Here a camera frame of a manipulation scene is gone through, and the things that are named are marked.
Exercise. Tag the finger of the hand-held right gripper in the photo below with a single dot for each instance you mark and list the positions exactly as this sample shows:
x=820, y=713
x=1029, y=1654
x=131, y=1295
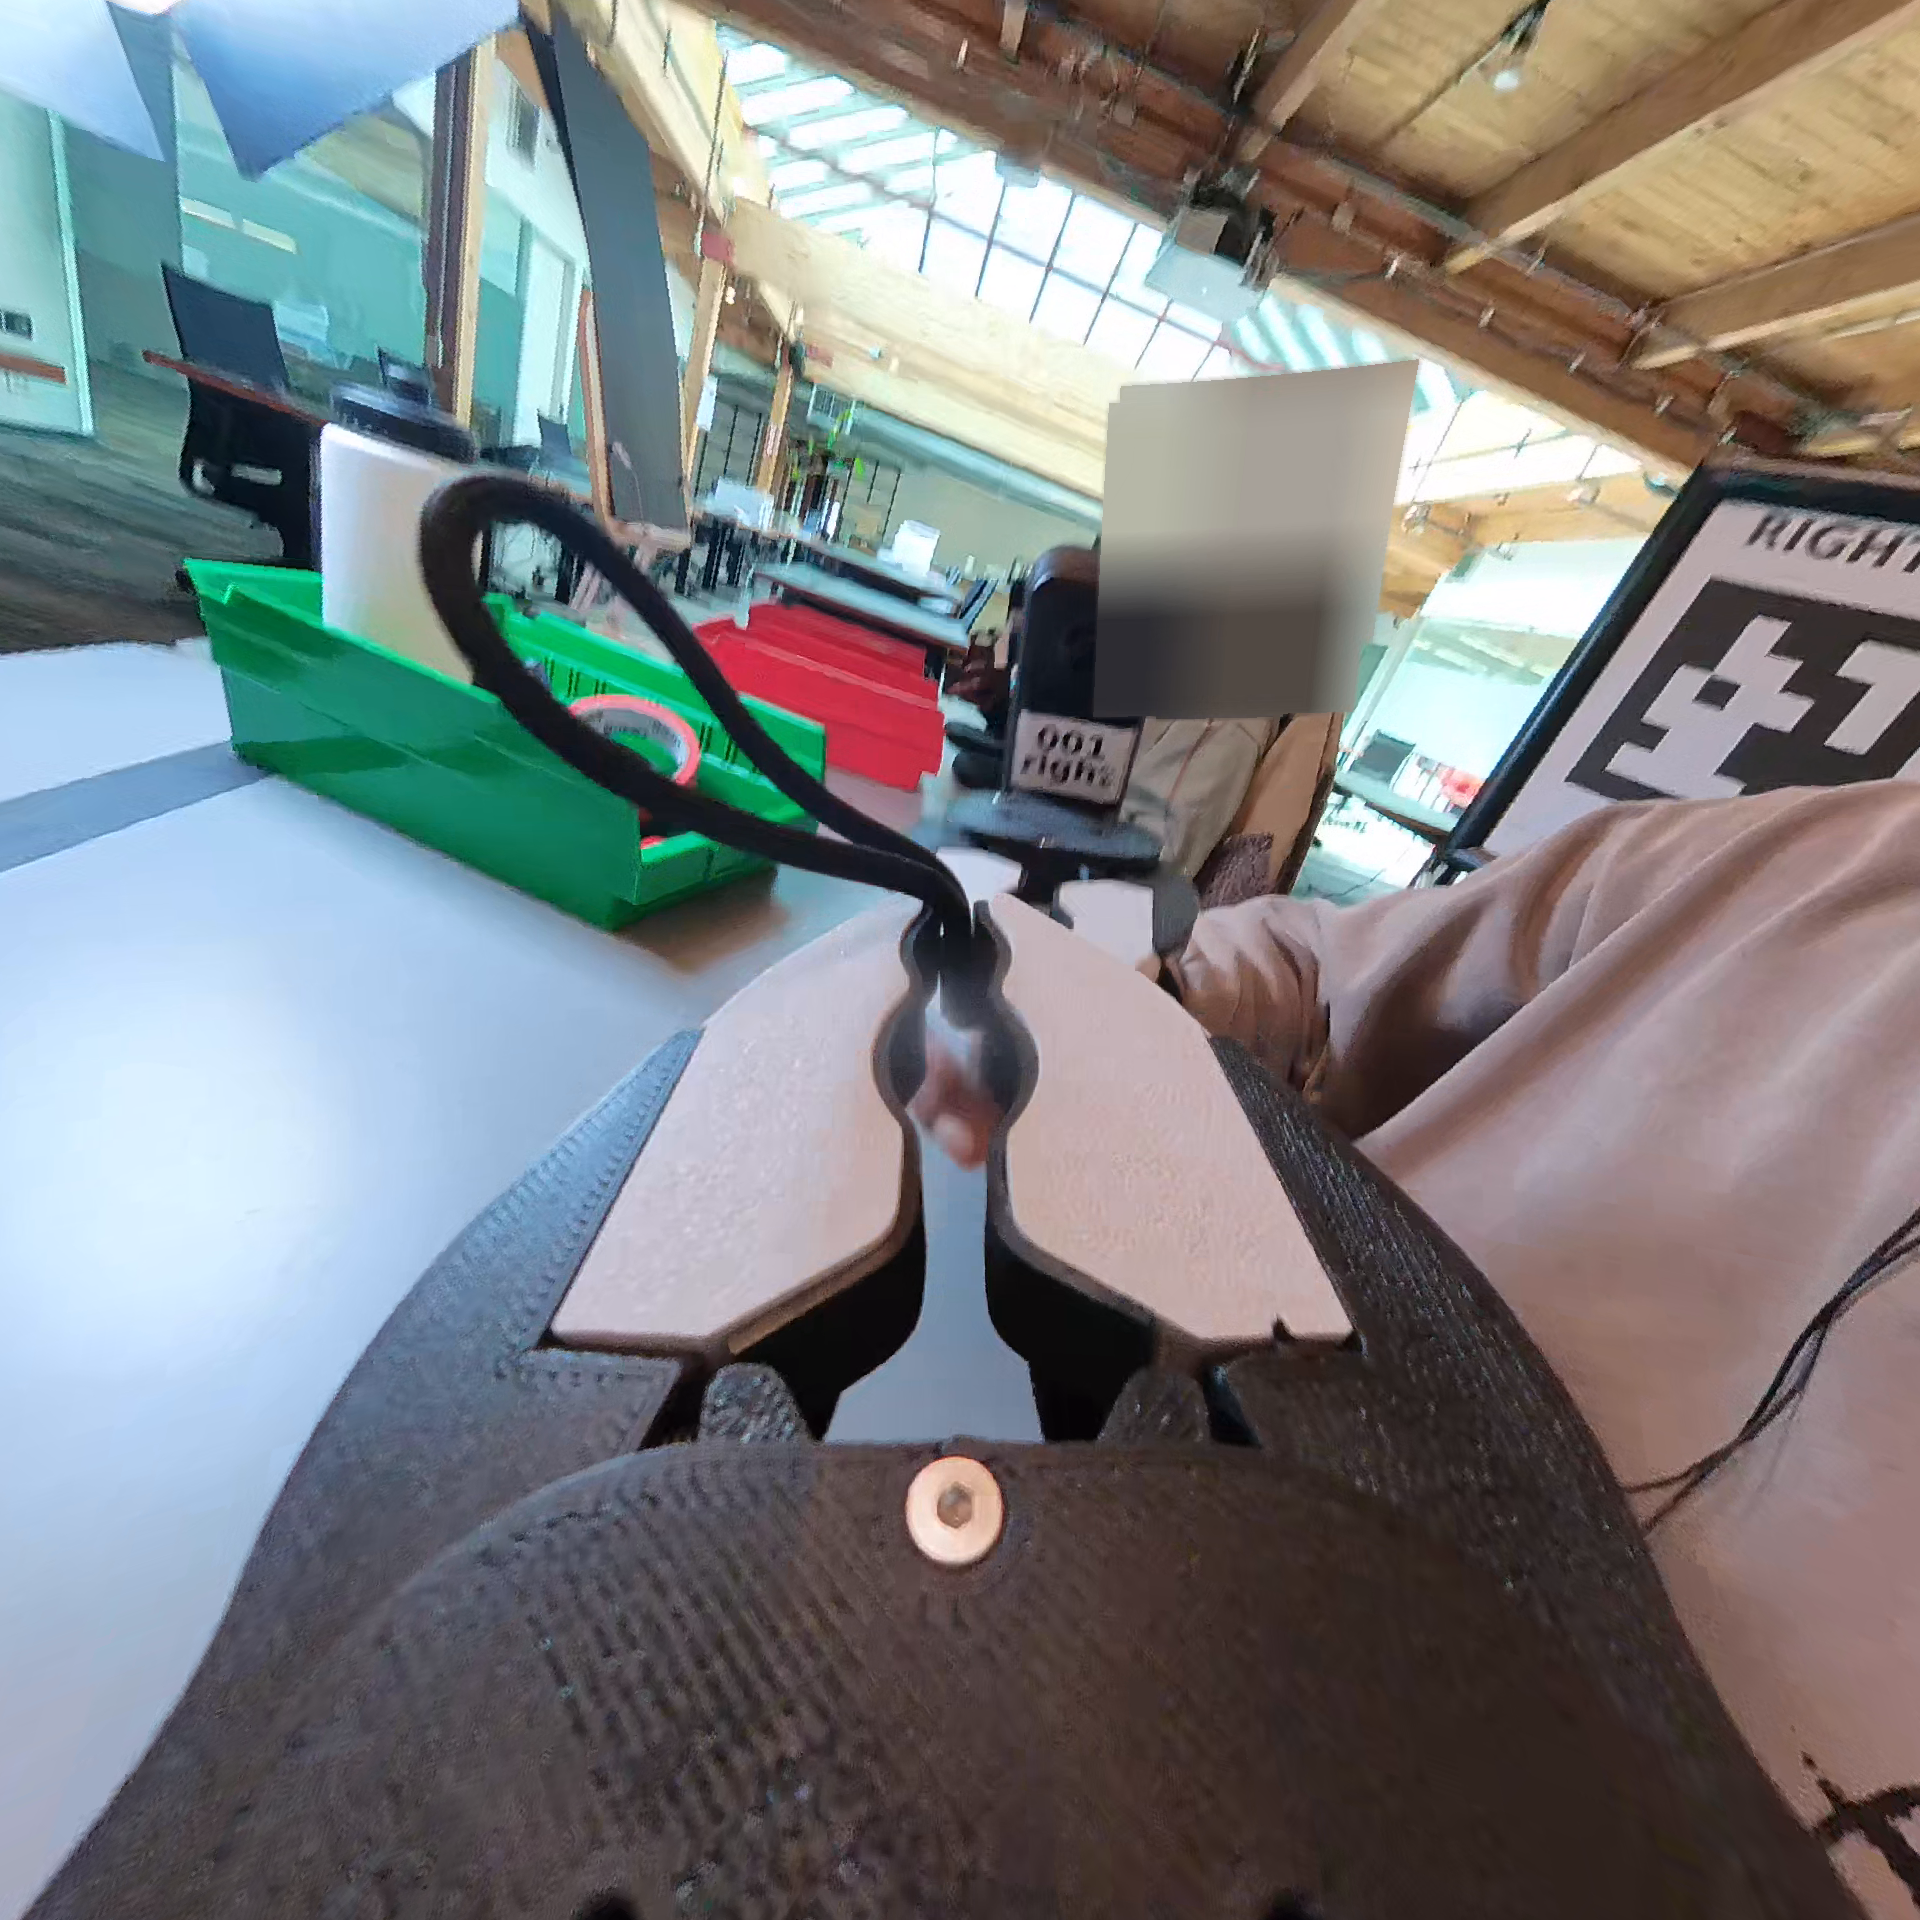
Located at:
x=1119, y=917
x=990, y=874

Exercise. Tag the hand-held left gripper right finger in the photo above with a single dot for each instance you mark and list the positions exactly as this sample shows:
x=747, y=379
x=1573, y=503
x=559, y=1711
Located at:
x=1172, y=1185

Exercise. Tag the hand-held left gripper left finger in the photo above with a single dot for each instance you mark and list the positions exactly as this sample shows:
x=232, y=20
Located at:
x=751, y=1171

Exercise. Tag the person's right hand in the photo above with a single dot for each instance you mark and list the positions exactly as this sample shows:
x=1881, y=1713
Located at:
x=955, y=1110

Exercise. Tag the red plastic bin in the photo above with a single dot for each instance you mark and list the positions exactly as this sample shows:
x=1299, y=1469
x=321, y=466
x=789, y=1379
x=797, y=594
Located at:
x=870, y=638
x=856, y=729

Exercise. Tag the pink tape roll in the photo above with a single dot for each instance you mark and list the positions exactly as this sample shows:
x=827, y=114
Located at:
x=639, y=721

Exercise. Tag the green plastic bin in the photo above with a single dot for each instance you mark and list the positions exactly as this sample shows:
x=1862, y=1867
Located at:
x=421, y=765

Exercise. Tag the person's torso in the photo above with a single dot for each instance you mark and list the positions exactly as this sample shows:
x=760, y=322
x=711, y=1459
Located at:
x=1724, y=1349

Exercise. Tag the ceiling projector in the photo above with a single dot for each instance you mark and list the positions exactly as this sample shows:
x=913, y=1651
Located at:
x=1213, y=259

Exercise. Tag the black white marker board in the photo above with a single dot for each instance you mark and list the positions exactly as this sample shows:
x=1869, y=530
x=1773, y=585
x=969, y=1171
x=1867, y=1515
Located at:
x=1724, y=705

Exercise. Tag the tall black panel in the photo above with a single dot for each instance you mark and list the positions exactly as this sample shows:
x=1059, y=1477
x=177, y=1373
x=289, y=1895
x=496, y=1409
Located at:
x=629, y=301

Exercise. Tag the white water bottle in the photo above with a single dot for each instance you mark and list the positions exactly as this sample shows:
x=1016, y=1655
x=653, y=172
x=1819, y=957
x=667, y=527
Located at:
x=383, y=541

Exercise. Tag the black office chair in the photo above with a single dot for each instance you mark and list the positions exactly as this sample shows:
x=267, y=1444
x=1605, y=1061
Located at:
x=225, y=323
x=248, y=459

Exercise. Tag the studio light panel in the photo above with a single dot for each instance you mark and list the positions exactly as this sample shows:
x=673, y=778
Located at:
x=347, y=77

